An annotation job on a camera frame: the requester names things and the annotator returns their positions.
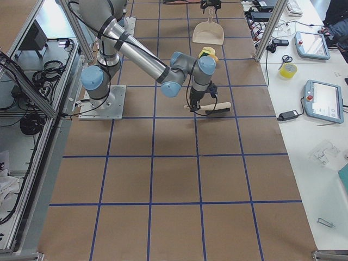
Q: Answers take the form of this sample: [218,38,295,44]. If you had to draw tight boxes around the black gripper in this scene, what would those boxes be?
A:
[200,0,221,8]
[189,92,202,112]

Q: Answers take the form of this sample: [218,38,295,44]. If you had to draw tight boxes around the beige hand brush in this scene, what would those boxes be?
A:
[196,102,232,116]

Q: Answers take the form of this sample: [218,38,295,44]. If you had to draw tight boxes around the beige plastic dustpan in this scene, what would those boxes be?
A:
[192,8,225,45]

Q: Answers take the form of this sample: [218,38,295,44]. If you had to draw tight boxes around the curved pale fruit peel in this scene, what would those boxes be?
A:
[202,47,215,56]

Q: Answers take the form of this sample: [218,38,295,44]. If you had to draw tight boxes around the yellow green sponge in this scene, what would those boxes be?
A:
[198,50,209,58]

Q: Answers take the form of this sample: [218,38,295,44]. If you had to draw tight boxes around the brown potato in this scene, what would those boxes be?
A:
[209,55,219,63]

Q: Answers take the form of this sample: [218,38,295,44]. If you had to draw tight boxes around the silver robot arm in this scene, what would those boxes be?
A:
[78,1,217,111]

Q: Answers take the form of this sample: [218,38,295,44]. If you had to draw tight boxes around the black power adapter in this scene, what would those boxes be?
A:
[277,110,299,121]

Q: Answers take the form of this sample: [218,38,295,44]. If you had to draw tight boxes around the yellow tape roll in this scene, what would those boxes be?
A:
[279,63,297,79]

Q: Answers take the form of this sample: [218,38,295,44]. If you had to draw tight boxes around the far teach pendant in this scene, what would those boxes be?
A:
[294,32,331,60]

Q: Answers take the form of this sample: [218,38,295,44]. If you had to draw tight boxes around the teach pendant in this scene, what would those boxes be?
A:
[303,80,344,124]
[294,32,331,60]

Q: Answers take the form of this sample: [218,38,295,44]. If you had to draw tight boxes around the near teach pendant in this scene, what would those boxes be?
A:
[303,80,344,124]

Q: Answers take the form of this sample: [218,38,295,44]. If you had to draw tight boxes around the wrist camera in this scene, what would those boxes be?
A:
[208,83,218,98]

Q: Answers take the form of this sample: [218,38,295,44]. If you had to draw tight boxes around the aluminium frame post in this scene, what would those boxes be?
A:
[254,0,287,62]

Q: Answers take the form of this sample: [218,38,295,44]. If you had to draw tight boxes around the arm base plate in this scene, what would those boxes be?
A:
[78,85,126,120]

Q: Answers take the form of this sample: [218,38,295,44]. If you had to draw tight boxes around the black handled scissors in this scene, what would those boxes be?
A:
[278,55,293,69]

